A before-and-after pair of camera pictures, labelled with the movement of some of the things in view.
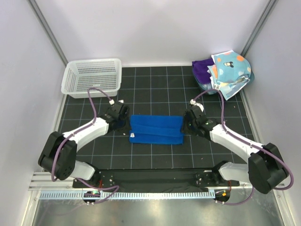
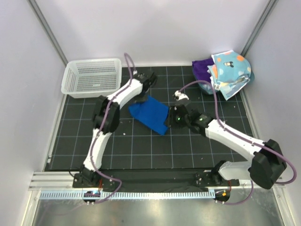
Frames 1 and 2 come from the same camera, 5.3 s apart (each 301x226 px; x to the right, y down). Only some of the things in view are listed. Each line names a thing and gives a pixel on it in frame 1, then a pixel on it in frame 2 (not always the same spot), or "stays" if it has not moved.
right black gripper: (185, 128) → (170, 121)
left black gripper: (126, 117) → (137, 100)
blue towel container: (209, 87) stays
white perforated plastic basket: (81, 75) stays
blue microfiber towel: (156, 129) → (153, 113)
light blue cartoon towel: (229, 73) stays
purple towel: (200, 69) stays
